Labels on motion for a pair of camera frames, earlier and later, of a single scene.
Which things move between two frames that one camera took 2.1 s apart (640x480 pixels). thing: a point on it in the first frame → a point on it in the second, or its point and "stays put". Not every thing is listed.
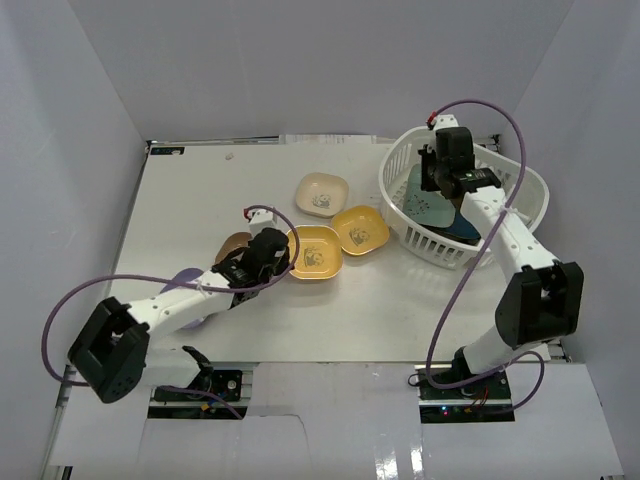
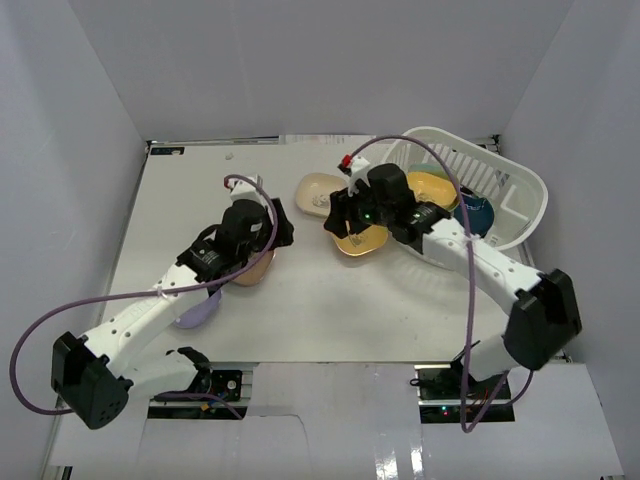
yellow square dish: x=360 y=229 stays put
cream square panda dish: x=322 y=194 stays put
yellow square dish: x=319 y=255 → x=432 y=188
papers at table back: x=327 y=139 stays put
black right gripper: x=427 y=155 → x=342 y=207
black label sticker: x=166 y=150 stays put
